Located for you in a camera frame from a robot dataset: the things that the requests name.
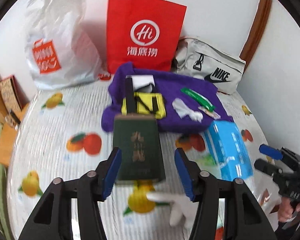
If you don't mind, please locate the dark green tea tin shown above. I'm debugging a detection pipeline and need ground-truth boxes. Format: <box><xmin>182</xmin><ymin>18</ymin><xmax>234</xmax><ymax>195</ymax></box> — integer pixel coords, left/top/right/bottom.
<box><xmin>113</xmin><ymin>114</ymin><xmax>166</xmax><ymax>185</ymax></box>

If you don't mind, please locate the blue tissue pack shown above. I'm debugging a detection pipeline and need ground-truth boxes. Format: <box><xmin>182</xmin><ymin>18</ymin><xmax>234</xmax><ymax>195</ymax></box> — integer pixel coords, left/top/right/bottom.
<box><xmin>204</xmin><ymin>121</ymin><xmax>253</xmax><ymax>181</ymax></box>

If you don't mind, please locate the white tissue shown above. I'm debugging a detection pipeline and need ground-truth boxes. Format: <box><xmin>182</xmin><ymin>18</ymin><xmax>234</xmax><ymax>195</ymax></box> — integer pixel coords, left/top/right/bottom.
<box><xmin>172</xmin><ymin>98</ymin><xmax>203</xmax><ymax>122</ymax></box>

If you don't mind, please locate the fruit print snack packet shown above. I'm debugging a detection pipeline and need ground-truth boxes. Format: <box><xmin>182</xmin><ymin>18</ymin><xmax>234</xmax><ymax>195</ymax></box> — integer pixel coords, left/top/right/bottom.
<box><xmin>198</xmin><ymin>106</ymin><xmax>221</xmax><ymax>120</ymax></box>

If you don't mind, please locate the yellow mesh pouch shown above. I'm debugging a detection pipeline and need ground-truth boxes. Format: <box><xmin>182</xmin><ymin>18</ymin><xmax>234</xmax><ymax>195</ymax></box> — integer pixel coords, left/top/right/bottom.
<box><xmin>121</xmin><ymin>92</ymin><xmax>166</xmax><ymax>119</ymax></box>

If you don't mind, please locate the white sponge block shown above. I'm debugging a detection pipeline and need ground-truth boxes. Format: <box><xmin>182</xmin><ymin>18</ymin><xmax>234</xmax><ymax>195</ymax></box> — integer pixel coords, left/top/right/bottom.
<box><xmin>129</xmin><ymin>75</ymin><xmax>155</xmax><ymax>93</ymax></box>

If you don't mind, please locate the person's right hand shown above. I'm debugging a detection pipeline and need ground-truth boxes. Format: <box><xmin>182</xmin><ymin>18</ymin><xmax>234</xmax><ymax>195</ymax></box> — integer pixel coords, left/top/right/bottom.
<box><xmin>277</xmin><ymin>197</ymin><xmax>300</xmax><ymax>223</ymax></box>

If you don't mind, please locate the fruit print tablecloth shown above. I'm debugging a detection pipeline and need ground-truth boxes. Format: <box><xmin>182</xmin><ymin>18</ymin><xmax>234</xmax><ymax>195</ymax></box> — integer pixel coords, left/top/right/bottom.
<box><xmin>7</xmin><ymin>81</ymin><xmax>280</xmax><ymax>239</ymax></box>

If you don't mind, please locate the purple towel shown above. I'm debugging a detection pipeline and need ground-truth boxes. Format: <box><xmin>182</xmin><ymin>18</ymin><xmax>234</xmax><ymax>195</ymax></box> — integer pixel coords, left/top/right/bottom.
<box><xmin>101</xmin><ymin>61</ymin><xmax>235</xmax><ymax>134</ymax></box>

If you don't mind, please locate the grey Nike pouch bag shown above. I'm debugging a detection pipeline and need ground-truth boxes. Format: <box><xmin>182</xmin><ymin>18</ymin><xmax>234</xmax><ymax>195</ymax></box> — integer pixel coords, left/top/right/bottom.
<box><xmin>175</xmin><ymin>37</ymin><xmax>246</xmax><ymax>94</ymax></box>

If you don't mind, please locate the patterned book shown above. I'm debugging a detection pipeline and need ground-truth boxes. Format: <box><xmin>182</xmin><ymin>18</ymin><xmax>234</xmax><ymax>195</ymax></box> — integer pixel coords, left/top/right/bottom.
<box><xmin>0</xmin><ymin>75</ymin><xmax>28</xmax><ymax>112</ymax></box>

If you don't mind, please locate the white Miniso plastic bag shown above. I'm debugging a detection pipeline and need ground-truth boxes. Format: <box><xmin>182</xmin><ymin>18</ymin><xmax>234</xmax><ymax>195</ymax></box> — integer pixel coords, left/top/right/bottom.
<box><xmin>24</xmin><ymin>0</ymin><xmax>103</xmax><ymax>90</ymax></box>

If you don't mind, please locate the red Haidilao paper bag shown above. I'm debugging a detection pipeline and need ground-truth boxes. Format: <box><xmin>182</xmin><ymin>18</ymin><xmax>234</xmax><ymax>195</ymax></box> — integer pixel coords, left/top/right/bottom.
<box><xmin>106</xmin><ymin>0</ymin><xmax>187</xmax><ymax>74</ymax></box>

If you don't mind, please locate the brown wooden door frame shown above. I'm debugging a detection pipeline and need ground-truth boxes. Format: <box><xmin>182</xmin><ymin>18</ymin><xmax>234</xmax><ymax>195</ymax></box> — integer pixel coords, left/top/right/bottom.
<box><xmin>239</xmin><ymin>0</ymin><xmax>272</xmax><ymax>71</ymax></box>

